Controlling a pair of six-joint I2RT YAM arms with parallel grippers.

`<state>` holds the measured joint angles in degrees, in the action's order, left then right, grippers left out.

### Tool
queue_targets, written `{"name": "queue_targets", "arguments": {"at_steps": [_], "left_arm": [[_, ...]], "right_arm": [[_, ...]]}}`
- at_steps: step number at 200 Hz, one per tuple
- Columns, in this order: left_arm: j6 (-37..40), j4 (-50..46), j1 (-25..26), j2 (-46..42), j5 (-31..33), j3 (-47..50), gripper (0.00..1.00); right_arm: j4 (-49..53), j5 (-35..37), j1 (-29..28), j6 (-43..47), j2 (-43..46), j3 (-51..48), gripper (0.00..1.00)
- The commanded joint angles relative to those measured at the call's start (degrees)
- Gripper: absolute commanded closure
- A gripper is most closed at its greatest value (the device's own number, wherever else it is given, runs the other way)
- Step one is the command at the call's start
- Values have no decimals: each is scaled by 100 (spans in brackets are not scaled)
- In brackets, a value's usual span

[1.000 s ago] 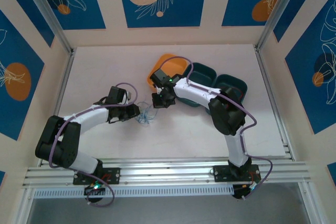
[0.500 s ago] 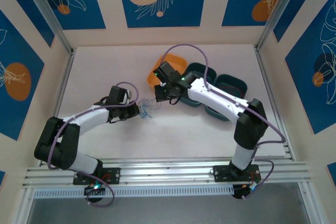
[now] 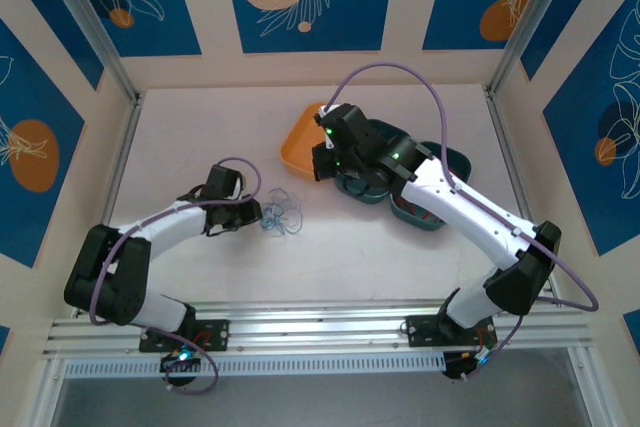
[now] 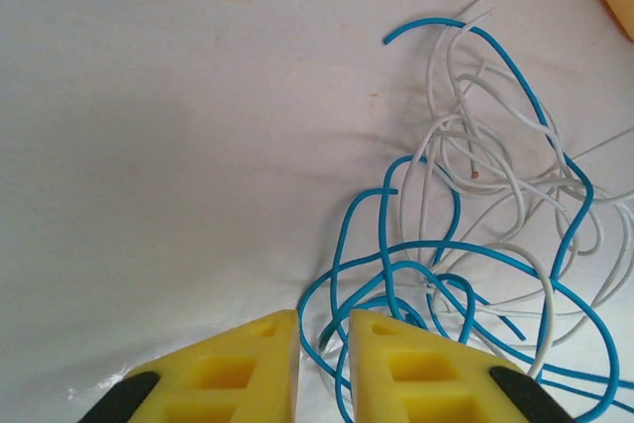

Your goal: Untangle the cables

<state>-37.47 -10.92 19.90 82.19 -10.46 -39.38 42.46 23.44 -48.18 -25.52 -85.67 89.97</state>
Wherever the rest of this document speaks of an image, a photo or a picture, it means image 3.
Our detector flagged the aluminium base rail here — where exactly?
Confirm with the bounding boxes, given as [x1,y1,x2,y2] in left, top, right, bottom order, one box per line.
[42,299,596,361]

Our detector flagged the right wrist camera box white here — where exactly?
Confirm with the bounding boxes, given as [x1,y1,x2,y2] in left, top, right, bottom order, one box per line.
[313,103,344,151]

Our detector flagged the white slotted cable duct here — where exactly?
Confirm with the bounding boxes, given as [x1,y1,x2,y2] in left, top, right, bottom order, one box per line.
[62,351,447,379]

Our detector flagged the small teal plastic bin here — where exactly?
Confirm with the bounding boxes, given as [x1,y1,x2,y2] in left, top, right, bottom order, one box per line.
[389,140,474,233]

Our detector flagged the aluminium frame leg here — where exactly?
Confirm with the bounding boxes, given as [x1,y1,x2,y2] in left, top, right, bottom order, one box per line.
[567,346,609,427]
[27,356,66,427]

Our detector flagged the aluminium frame post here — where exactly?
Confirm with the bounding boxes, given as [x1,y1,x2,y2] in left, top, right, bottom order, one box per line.
[37,0,144,103]
[485,0,584,96]

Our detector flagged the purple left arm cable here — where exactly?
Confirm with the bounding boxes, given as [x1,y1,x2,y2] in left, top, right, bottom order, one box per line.
[89,156,264,394]

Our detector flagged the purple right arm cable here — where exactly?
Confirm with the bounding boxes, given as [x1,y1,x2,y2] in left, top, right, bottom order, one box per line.
[324,61,600,383]

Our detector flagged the red cable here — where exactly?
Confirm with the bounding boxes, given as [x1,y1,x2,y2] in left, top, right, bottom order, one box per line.
[407,201,444,226]
[399,199,444,223]

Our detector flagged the large teal plastic bin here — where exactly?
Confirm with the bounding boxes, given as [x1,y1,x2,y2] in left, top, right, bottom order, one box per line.
[333,119,414,207]

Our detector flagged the orange plastic bin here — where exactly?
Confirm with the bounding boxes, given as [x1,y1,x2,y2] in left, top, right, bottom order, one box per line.
[278,101,331,181]

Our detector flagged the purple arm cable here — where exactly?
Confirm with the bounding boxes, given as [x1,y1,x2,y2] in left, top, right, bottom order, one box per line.
[89,156,264,394]
[324,61,600,383]

